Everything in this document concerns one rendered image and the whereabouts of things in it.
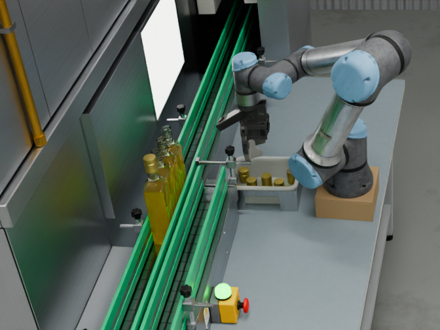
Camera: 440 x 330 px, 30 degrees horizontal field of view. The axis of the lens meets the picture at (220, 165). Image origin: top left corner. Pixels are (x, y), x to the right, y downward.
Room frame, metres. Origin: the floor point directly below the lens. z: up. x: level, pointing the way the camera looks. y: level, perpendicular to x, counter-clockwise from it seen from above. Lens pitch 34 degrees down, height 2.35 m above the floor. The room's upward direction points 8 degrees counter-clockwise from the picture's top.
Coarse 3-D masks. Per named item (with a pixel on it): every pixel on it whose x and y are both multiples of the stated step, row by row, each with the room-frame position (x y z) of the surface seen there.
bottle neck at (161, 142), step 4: (156, 140) 1.93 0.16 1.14; (160, 140) 1.94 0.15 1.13; (164, 140) 1.92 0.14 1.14; (156, 144) 1.93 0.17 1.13; (160, 144) 1.92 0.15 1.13; (164, 144) 1.92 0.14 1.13; (160, 148) 1.92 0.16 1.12; (164, 148) 1.92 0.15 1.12; (164, 152) 1.92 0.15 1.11; (168, 152) 1.93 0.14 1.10
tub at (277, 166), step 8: (240, 160) 2.23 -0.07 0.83; (256, 160) 2.22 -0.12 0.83; (264, 160) 2.21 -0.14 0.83; (272, 160) 2.20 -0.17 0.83; (280, 160) 2.19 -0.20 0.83; (288, 160) 2.19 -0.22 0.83; (256, 168) 2.21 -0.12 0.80; (264, 168) 2.21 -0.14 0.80; (272, 168) 2.20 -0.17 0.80; (280, 168) 2.19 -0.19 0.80; (288, 168) 2.19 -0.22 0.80; (256, 176) 2.21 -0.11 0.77; (272, 176) 2.20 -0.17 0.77; (280, 176) 2.19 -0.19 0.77; (240, 184) 2.18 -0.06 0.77; (272, 184) 2.16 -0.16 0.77; (288, 184) 2.15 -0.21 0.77; (296, 184) 2.04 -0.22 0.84
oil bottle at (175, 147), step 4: (172, 144) 1.98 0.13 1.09; (176, 144) 1.98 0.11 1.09; (180, 144) 2.00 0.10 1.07; (168, 148) 1.96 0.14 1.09; (172, 148) 1.96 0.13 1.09; (176, 148) 1.97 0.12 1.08; (180, 148) 1.99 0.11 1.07; (172, 152) 1.96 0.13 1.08; (176, 152) 1.96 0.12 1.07; (180, 152) 1.98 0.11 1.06; (176, 156) 1.96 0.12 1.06; (180, 156) 1.98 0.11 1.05; (180, 160) 1.97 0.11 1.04; (180, 164) 1.97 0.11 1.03; (184, 164) 2.00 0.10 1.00; (180, 168) 1.96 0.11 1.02; (184, 168) 1.99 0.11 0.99; (180, 172) 1.96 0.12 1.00; (184, 172) 1.99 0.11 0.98; (180, 176) 1.96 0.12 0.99; (184, 176) 1.98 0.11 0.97; (184, 180) 1.98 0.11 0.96
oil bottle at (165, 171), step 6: (162, 168) 1.86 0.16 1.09; (168, 168) 1.87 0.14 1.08; (162, 174) 1.85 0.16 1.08; (168, 174) 1.86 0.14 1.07; (168, 180) 1.85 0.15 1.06; (168, 186) 1.85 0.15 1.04; (174, 186) 1.89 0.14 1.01; (174, 192) 1.88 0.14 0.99; (174, 198) 1.87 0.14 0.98; (174, 204) 1.86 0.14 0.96; (174, 210) 1.85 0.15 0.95
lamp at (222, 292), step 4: (220, 284) 1.63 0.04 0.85; (224, 284) 1.63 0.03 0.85; (216, 288) 1.62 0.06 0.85; (220, 288) 1.61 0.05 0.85; (224, 288) 1.61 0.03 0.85; (228, 288) 1.61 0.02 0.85; (216, 292) 1.61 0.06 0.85; (220, 292) 1.60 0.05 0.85; (224, 292) 1.60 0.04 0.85; (228, 292) 1.60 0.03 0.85; (216, 296) 1.61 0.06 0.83; (220, 296) 1.60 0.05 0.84; (224, 296) 1.60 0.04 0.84; (228, 296) 1.60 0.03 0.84; (220, 300) 1.60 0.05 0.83; (224, 300) 1.59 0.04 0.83
